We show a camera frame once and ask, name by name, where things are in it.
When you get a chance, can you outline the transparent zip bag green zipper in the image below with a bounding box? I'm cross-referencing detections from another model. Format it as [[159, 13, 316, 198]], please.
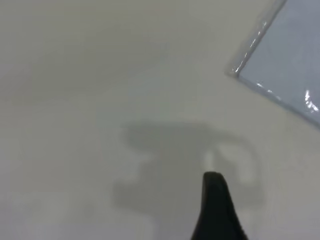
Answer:
[[223, 0, 320, 131]]

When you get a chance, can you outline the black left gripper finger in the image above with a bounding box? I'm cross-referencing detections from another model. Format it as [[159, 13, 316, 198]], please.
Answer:
[[191, 171, 248, 240]]

